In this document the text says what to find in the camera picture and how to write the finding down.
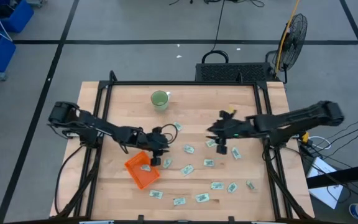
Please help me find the orange plastic basket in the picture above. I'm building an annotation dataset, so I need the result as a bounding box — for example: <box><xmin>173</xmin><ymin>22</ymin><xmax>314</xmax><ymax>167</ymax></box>
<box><xmin>124</xmin><ymin>151</ymin><xmax>161</xmax><ymax>190</ymax></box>

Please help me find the black power cable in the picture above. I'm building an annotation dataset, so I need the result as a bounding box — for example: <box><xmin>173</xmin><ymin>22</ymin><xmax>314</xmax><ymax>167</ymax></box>
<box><xmin>201</xmin><ymin>0</ymin><xmax>229</xmax><ymax>65</ymax></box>

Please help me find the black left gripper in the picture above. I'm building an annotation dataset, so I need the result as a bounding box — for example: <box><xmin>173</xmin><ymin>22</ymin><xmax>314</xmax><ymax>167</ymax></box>
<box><xmin>141</xmin><ymin>126</ymin><xmax>171</xmax><ymax>167</ymax></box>

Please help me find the black floor fan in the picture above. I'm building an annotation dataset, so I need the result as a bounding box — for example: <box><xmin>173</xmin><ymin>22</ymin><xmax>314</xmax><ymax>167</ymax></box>
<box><xmin>265</xmin><ymin>12</ymin><xmax>309</xmax><ymax>85</ymax></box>

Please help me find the black metal beam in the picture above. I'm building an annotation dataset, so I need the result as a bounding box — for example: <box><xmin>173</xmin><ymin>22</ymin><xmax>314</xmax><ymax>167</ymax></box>
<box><xmin>306</xmin><ymin>161</ymin><xmax>358</xmax><ymax>190</ymax></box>

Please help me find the black computer case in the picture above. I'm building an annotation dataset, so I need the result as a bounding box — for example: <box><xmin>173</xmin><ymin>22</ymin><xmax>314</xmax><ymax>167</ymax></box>
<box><xmin>195</xmin><ymin>62</ymin><xmax>273</xmax><ymax>83</ymax></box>

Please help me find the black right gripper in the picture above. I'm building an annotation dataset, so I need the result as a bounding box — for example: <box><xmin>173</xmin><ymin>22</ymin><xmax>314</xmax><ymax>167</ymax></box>
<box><xmin>206</xmin><ymin>110</ymin><xmax>256</xmax><ymax>156</ymax></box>

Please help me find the white coiled cable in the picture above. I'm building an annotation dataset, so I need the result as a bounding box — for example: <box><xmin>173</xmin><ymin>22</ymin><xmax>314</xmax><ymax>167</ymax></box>
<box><xmin>308</xmin><ymin>135</ymin><xmax>332</xmax><ymax>151</ymax></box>

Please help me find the yellow hanging cable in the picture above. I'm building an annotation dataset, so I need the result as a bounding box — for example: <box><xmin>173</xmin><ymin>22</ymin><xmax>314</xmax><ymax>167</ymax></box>
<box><xmin>273</xmin><ymin>0</ymin><xmax>301</xmax><ymax>75</ymax></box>

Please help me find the black arm base cable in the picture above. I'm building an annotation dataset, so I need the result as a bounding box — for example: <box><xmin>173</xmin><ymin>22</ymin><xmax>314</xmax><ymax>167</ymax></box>
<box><xmin>53</xmin><ymin>143</ymin><xmax>85</xmax><ymax>216</ymax></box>

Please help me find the white cardboard box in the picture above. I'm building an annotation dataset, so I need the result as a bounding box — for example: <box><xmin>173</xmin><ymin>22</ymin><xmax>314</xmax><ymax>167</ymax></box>
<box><xmin>306</xmin><ymin>156</ymin><xmax>344</xmax><ymax>210</ymax></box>

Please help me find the green ceramic mug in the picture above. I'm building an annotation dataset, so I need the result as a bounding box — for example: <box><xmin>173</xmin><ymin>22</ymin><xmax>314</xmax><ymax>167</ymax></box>
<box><xmin>150</xmin><ymin>90</ymin><xmax>172</xmax><ymax>111</ymax></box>

